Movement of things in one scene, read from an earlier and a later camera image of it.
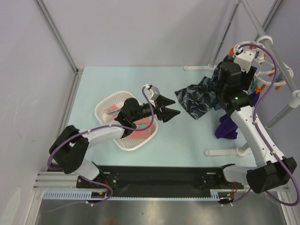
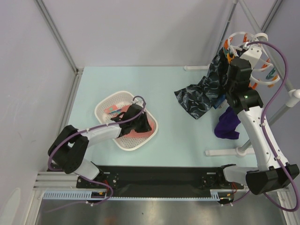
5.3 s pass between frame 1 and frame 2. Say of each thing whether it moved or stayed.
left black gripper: moved
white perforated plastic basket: stayed
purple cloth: stayed
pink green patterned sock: stayed
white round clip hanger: moved
